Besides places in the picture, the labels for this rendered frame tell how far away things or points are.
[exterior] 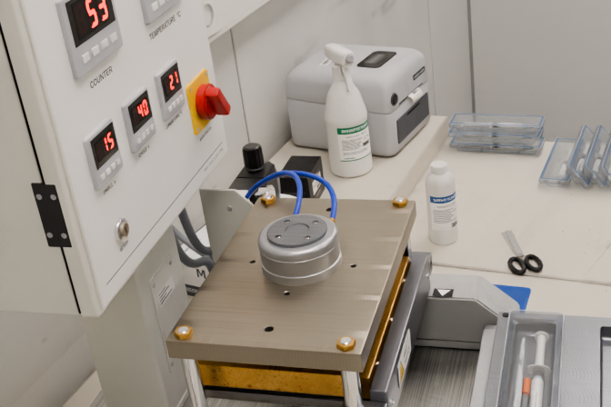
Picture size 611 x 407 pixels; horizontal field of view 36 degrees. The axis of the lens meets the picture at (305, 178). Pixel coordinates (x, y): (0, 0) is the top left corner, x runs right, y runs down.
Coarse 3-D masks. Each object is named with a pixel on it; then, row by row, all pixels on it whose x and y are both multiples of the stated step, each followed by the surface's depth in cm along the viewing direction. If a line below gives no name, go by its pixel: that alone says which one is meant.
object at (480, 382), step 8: (488, 328) 102; (488, 336) 101; (488, 344) 100; (480, 352) 99; (488, 352) 99; (480, 360) 98; (488, 360) 97; (480, 368) 96; (488, 368) 96; (480, 376) 95; (480, 384) 94; (472, 392) 93; (480, 392) 93; (472, 400) 92; (480, 400) 92
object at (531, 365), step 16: (512, 320) 97; (528, 320) 97; (544, 320) 97; (560, 320) 96; (512, 336) 95; (528, 336) 95; (544, 336) 94; (560, 336) 94; (512, 352) 93; (528, 352) 92; (544, 352) 92; (560, 352) 92; (512, 368) 91; (528, 368) 90; (544, 368) 90; (512, 384) 88; (528, 384) 88; (544, 384) 88; (512, 400) 87; (528, 400) 86; (544, 400) 86
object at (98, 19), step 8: (80, 0) 75; (88, 0) 77; (96, 0) 78; (104, 0) 79; (72, 8) 74; (80, 8) 75; (88, 8) 77; (96, 8) 78; (104, 8) 79; (80, 16) 75; (88, 16) 77; (96, 16) 78; (104, 16) 79; (80, 24) 75; (88, 24) 77; (96, 24) 78; (80, 32) 75; (88, 32) 77; (80, 40) 75
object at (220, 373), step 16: (400, 272) 98; (400, 288) 96; (384, 320) 91; (384, 336) 89; (208, 368) 88; (224, 368) 88; (240, 368) 87; (256, 368) 87; (272, 368) 86; (288, 368) 86; (304, 368) 86; (368, 368) 85; (208, 384) 89; (224, 384) 89; (240, 384) 88; (256, 384) 87; (272, 384) 87; (288, 384) 86; (304, 384) 86; (320, 384) 85; (336, 384) 85; (368, 384) 84; (240, 400) 89; (256, 400) 88; (272, 400) 88; (288, 400) 87; (304, 400) 87; (320, 400) 86; (336, 400) 86; (368, 400) 85
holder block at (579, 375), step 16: (576, 320) 98; (592, 320) 97; (608, 320) 97; (496, 336) 97; (576, 336) 95; (592, 336) 95; (608, 336) 96; (496, 352) 94; (576, 352) 93; (592, 352) 93; (608, 352) 95; (496, 368) 92; (576, 368) 91; (592, 368) 90; (608, 368) 92; (496, 384) 90; (576, 384) 89; (592, 384) 88; (608, 384) 90; (560, 400) 87; (576, 400) 87; (592, 400) 87; (608, 400) 88
